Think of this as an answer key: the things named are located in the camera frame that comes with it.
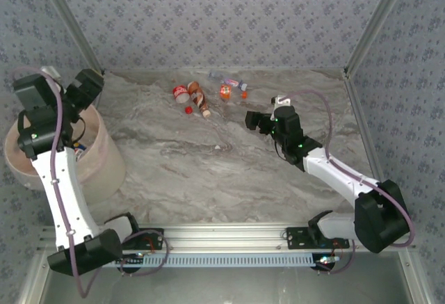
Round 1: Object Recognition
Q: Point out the left aluminium frame post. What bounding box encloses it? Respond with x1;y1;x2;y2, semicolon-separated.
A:
34;0;106;77

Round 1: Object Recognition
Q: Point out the red cola label bottle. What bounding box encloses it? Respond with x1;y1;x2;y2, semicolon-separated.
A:
172;85;191;105

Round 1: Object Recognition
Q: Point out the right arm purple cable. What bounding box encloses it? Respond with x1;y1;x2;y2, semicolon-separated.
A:
283;90;416;275

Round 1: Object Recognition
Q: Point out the slotted grey cable duct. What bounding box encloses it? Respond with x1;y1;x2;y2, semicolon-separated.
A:
104;252;321;269

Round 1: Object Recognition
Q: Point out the round pink plastic bin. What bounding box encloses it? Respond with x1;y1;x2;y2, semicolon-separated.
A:
3;104;127;207

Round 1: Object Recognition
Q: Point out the right aluminium frame post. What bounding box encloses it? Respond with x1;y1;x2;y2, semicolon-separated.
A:
343;0;415;77

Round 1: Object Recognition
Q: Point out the aluminium frame post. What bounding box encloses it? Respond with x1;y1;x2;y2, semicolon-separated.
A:
34;0;106;77
343;0;415;77

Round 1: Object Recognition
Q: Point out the brown label drink bottle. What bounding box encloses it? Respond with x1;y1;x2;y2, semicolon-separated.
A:
186;80;212;119

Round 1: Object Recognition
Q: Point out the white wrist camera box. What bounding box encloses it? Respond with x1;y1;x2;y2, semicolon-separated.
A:
270;95;291;109
38;66;65;93

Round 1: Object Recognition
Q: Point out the blue yellow label soda bottle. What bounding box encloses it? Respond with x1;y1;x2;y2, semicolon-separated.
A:
73;141;88;161

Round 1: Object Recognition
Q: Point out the right small black controller board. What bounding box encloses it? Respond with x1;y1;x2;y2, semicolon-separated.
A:
314;253;341;273

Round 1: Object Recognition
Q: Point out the aluminium mounting rail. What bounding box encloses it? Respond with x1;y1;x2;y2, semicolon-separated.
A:
37;223;417;253

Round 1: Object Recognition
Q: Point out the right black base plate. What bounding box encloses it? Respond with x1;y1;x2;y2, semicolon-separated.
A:
285;226;350;250

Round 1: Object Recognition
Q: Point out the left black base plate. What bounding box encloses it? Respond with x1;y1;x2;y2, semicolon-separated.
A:
121;227;165;251

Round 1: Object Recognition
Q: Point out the clear bottle purple label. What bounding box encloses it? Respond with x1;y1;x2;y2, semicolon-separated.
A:
207;70;248;91

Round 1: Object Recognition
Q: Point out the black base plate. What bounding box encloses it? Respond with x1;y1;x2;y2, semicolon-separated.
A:
121;227;165;251
285;226;350;250

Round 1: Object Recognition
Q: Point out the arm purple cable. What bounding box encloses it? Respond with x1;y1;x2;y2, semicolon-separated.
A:
10;67;171;300
283;90;416;275

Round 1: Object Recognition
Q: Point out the small black controller board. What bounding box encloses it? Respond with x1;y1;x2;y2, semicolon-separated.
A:
115;253;145;273
314;253;341;273

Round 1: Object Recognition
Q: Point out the left small black controller board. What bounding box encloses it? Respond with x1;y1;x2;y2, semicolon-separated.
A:
115;253;145;273

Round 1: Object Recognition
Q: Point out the grey sheet metal panel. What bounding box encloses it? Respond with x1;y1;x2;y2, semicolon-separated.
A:
15;250;435;304

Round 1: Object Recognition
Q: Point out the right aluminium table rail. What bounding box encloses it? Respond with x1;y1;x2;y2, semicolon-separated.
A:
343;69;383;184

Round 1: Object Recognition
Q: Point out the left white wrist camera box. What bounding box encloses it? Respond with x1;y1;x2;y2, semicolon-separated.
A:
38;66;65;93

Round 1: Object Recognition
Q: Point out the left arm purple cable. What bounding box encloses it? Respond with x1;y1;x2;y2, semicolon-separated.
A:
10;67;171;300

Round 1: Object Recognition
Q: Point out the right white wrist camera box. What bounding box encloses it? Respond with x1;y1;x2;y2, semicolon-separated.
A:
270;95;291;109

